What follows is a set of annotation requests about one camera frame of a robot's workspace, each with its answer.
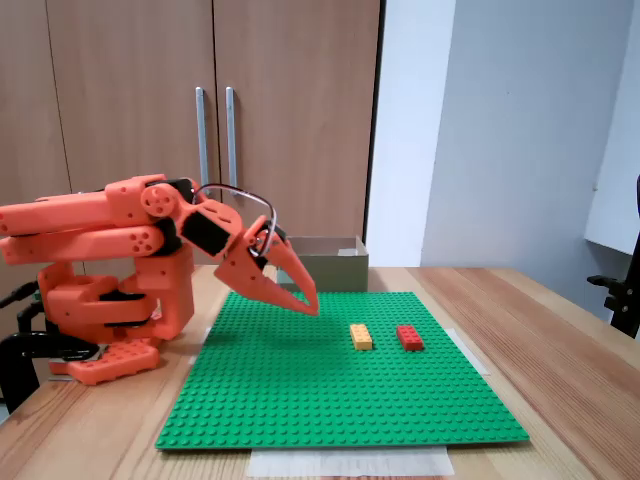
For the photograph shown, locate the yellow lego block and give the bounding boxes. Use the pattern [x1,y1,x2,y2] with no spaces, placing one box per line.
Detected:
[348,323,374,351]

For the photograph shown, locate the silver cabinet door handle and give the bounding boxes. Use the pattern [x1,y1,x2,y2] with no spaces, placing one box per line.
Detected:
[194,86,211,189]
[224,86,239,189]

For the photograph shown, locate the green lego baseplate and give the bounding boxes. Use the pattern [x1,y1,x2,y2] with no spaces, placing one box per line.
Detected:
[154,291,530,451]

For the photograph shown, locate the red lego block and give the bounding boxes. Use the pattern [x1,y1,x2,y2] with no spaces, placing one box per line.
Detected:
[396,324,425,352]

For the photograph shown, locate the translucent masking tape strip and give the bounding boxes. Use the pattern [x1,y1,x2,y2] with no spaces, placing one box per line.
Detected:
[187,324,214,366]
[248,446,455,479]
[452,327,490,376]

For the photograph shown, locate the cardboard box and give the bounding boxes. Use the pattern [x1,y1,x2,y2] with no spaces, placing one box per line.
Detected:
[273,234,370,294]

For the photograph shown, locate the black cable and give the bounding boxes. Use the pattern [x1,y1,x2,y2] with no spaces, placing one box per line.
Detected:
[0,282,41,309]
[16,299,49,334]

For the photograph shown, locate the gripper servo cable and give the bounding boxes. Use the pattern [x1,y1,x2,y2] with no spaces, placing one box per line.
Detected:
[191,183,279,259]

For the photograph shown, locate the brown wooden cabinet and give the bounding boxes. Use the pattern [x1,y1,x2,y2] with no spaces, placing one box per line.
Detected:
[0,0,387,301]

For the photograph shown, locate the black table clamp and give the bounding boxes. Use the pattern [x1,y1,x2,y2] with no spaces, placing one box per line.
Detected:
[0,329,101,415]

